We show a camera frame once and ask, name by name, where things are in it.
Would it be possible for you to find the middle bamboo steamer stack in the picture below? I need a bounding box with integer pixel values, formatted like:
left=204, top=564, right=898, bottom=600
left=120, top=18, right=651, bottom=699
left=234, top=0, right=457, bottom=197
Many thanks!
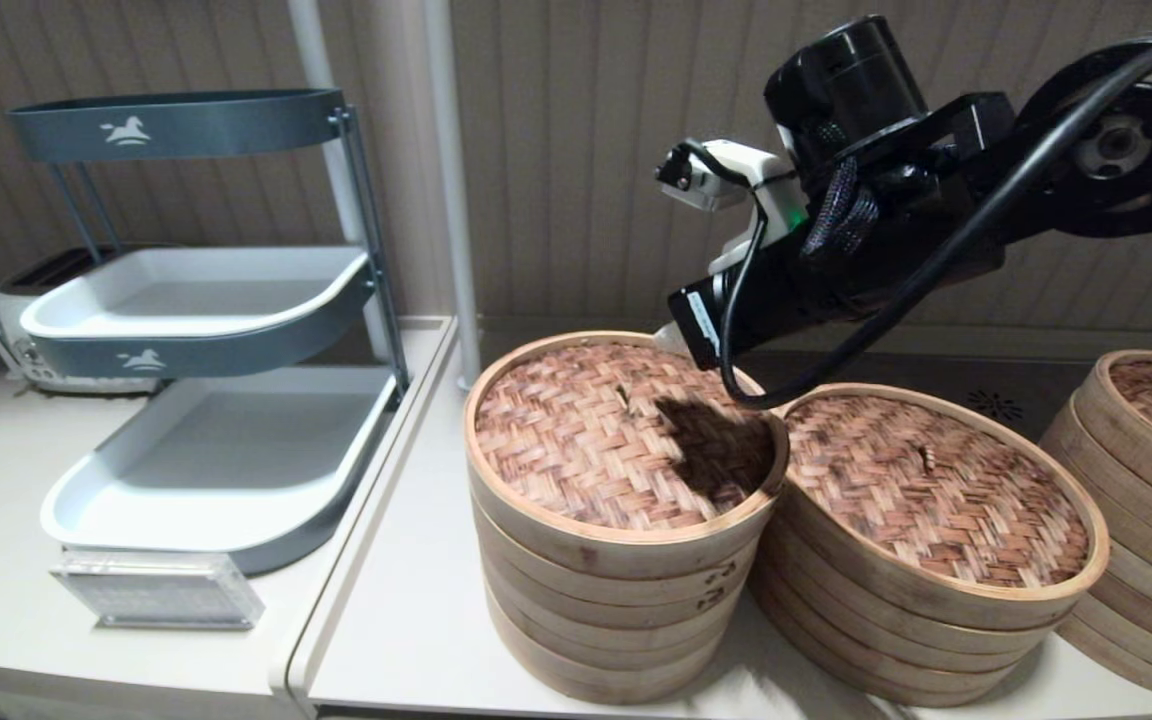
left=774, top=384, right=1110, bottom=631

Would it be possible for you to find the white metal support pole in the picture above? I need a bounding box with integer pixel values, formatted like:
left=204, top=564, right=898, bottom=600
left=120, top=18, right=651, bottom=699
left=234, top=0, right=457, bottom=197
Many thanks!
left=423, top=0, right=492, bottom=393
left=286, top=0, right=392, bottom=363

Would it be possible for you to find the black camera cable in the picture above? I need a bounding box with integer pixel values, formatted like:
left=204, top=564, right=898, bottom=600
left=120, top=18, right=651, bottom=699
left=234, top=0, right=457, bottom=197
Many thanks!
left=719, top=35, right=1152, bottom=411

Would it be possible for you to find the white retro toaster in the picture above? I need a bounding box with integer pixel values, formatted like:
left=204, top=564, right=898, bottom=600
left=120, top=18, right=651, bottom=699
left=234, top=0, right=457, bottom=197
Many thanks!
left=0, top=248, right=159, bottom=396

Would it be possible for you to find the clear acrylic warning sign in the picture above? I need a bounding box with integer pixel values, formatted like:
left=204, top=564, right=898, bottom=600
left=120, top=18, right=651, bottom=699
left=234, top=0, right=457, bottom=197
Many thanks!
left=49, top=548, right=265, bottom=631

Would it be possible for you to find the dark grey metal rack frame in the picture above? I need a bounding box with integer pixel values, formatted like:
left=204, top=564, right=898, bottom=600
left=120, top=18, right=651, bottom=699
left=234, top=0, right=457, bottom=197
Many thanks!
left=48, top=105, right=411, bottom=399

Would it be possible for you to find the black recessed cooktop panel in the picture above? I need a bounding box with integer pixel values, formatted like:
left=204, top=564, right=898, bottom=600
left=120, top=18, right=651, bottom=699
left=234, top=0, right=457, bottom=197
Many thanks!
left=736, top=350, right=1097, bottom=441

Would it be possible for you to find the white-mounted right wrist camera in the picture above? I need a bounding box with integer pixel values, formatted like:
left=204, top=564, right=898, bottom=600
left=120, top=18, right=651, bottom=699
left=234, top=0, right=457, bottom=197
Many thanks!
left=654, top=138, right=809, bottom=276

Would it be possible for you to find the dark grey white-lined rack tray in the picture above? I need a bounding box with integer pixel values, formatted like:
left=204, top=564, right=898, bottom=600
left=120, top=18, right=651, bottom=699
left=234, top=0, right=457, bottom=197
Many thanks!
left=19, top=246, right=377, bottom=379
left=6, top=88, right=349, bottom=163
left=39, top=364, right=399, bottom=577

